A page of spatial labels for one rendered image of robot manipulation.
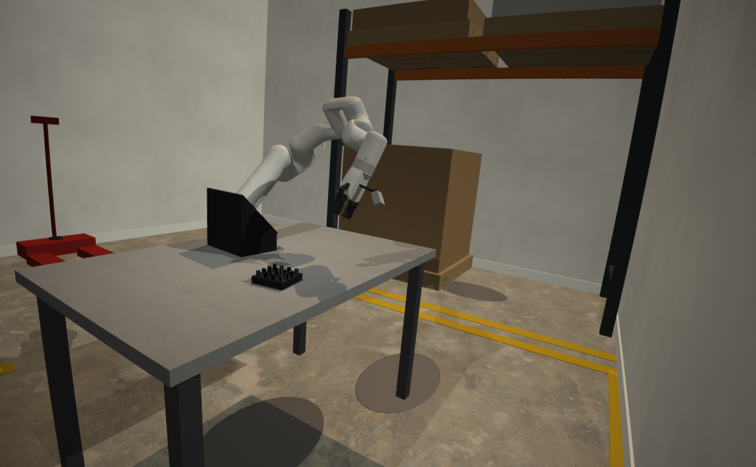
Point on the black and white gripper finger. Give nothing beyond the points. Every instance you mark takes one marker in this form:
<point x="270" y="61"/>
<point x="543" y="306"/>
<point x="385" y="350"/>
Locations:
<point x="340" y="199"/>
<point x="348" y="212"/>

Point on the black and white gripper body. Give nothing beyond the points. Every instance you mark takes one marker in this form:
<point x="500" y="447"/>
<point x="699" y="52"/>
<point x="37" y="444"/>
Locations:
<point x="354" y="177"/>

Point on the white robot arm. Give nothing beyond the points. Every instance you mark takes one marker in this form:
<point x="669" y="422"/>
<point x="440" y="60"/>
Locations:
<point x="342" y="114"/>

